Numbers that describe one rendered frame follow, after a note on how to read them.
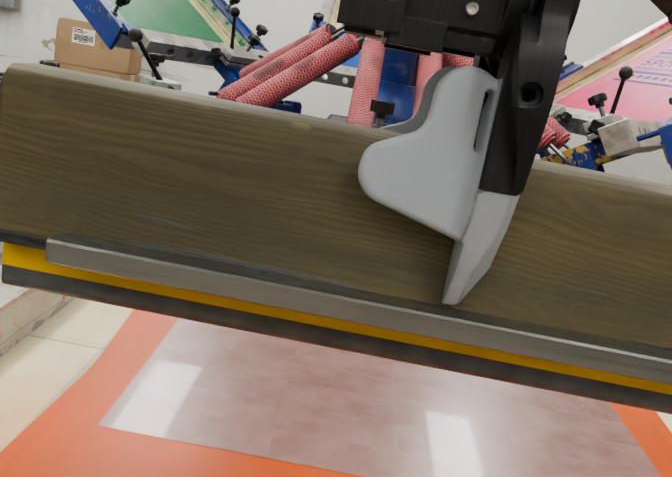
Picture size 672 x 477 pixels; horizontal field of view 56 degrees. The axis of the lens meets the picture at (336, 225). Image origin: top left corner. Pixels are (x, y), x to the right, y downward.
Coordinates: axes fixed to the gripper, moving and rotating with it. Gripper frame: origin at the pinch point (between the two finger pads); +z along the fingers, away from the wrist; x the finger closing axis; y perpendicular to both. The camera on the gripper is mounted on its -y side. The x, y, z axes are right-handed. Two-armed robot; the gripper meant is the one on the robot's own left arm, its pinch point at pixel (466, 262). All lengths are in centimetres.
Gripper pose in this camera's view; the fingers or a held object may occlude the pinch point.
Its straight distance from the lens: 28.4
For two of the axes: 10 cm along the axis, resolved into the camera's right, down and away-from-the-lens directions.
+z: -1.8, 9.5, 2.4
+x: -0.6, 2.4, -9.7
